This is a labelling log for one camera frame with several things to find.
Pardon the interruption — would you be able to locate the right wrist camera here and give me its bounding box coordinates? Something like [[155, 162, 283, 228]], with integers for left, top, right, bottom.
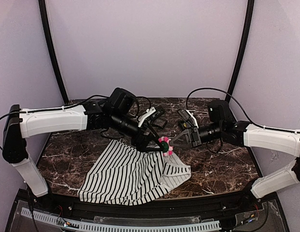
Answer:
[[178, 109, 199, 128]]

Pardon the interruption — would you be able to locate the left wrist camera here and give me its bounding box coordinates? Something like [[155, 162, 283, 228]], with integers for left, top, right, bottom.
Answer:
[[137, 106, 165, 128]]

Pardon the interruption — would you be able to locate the black right frame post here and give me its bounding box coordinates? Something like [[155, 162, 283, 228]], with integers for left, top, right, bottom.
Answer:
[[225, 0, 255, 102]]

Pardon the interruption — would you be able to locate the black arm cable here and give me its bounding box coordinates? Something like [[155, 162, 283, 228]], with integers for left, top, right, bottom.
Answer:
[[0, 95, 102, 150], [186, 87, 269, 131]]

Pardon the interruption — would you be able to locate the black display box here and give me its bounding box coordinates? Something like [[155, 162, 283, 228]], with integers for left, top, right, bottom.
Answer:
[[178, 120, 192, 131], [152, 118, 168, 129]]

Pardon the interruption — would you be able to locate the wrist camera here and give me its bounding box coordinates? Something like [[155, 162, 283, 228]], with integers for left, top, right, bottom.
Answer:
[[178, 109, 199, 128], [137, 106, 165, 128]]

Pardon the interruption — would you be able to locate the black white striped garment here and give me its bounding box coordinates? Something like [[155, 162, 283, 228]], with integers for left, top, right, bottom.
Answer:
[[78, 140, 191, 206]]

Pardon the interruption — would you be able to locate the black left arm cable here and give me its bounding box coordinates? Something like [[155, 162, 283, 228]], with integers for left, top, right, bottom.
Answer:
[[0, 95, 102, 150]]

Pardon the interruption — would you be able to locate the white slotted cable duct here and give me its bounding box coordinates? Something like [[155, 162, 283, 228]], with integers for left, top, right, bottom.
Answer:
[[16, 207, 222, 232]]

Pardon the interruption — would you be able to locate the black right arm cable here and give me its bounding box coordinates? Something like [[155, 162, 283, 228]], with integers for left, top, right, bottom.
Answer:
[[186, 87, 269, 131]]

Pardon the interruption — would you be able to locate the black frame post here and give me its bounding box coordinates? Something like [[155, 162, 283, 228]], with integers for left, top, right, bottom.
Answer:
[[38, 0, 69, 104], [225, 0, 255, 102]]

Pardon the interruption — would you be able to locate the black display box middle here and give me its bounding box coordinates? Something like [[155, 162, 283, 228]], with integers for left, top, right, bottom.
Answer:
[[152, 118, 168, 129]]

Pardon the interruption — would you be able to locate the black left frame post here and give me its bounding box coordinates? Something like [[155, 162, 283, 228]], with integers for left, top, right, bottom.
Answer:
[[38, 0, 69, 104]]

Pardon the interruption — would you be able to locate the black display box right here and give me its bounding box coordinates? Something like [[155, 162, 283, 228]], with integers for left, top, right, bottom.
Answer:
[[178, 120, 192, 131]]

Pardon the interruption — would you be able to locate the pink flower brooch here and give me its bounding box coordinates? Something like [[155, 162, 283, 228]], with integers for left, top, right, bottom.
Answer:
[[159, 136, 173, 156]]

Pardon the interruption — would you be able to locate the round yellow grey brooch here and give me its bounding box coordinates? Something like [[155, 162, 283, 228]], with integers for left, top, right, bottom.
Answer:
[[183, 122, 190, 128]]

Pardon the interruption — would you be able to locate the black front frame rail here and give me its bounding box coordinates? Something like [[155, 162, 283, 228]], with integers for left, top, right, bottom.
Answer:
[[53, 192, 256, 218]]

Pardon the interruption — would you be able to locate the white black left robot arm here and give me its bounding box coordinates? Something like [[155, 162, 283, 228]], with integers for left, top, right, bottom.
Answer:
[[0, 87, 165, 197]]

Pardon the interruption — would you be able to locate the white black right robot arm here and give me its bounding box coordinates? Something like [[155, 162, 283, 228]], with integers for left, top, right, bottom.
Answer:
[[169, 100, 300, 199]]

